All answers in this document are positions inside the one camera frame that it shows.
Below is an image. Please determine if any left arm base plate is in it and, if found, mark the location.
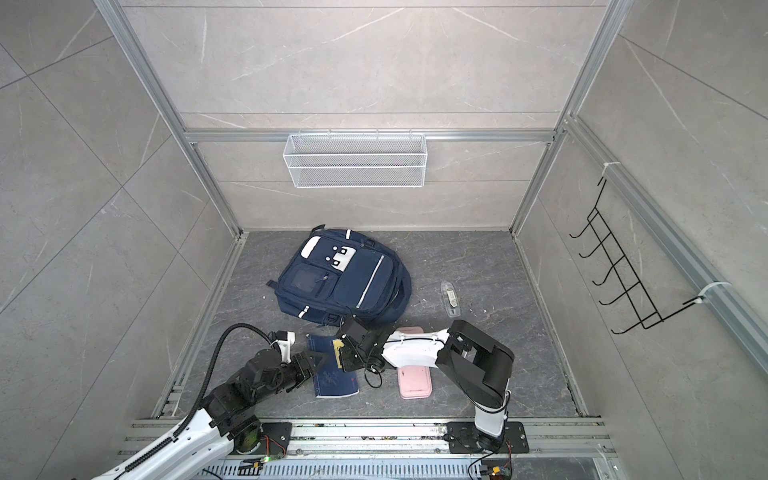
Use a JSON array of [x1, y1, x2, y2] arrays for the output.
[[234, 422, 293, 457]]

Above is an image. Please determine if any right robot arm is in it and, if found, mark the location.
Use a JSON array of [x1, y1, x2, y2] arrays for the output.
[[338, 318, 514, 451]]

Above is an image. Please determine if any black wire hook rack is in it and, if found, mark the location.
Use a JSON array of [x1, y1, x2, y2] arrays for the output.
[[569, 177, 705, 336]]

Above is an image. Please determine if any small clear plastic object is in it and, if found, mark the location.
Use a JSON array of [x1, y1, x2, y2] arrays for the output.
[[440, 281, 461, 319]]

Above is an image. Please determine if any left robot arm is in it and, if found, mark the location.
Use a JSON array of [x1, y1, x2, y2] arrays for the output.
[[99, 323, 325, 479]]

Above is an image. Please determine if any aluminium front rail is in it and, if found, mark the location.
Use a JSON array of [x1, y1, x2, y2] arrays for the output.
[[116, 418, 619, 480]]

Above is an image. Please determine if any navy blue student backpack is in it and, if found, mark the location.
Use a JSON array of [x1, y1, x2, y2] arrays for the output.
[[267, 225, 412, 327]]

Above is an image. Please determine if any pink pencil case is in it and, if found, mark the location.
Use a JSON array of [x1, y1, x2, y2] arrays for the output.
[[395, 339, 433, 400]]

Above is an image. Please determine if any white wire mesh basket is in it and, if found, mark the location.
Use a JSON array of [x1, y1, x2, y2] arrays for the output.
[[283, 133, 428, 189]]

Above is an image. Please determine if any blue book yellow label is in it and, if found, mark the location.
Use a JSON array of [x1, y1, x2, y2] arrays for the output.
[[307, 335, 359, 399]]

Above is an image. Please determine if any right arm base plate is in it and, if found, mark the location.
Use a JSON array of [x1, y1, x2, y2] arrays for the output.
[[442, 421, 530, 454]]

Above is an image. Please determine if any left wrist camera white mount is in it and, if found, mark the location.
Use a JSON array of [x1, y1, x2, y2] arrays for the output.
[[270, 330, 296, 363]]

